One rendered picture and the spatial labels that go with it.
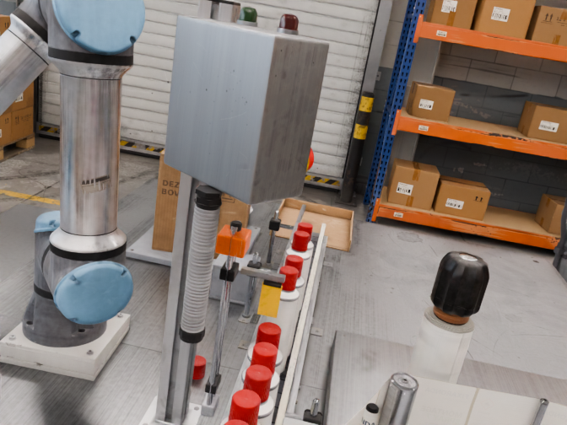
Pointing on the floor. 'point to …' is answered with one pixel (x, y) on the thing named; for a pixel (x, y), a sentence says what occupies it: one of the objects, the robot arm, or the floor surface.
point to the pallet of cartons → (17, 116)
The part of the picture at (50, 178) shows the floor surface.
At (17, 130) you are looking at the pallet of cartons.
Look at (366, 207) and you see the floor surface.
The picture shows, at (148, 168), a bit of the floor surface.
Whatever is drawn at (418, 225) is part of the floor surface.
